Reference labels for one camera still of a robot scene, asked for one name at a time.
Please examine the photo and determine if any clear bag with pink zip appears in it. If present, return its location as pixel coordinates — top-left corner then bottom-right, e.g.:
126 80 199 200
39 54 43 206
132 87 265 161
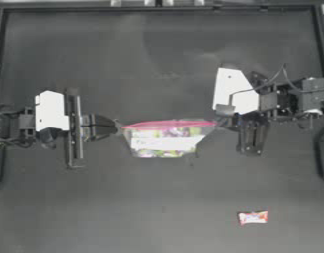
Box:
120 118 219 159

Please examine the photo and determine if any red and white candy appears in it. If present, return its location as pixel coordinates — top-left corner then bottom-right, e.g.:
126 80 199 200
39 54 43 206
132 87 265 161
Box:
238 211 270 226

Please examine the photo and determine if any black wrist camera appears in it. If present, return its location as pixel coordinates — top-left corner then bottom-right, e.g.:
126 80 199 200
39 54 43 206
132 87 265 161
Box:
214 103 237 117

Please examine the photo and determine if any black camera cable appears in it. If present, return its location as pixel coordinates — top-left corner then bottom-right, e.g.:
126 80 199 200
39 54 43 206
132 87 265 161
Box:
229 63 302 107

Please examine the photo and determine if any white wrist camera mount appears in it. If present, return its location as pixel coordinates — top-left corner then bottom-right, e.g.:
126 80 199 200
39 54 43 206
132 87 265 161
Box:
211 67 262 116
35 90 71 132

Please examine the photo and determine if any black table frame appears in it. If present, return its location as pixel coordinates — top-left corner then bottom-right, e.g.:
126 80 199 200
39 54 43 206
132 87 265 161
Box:
0 0 324 191

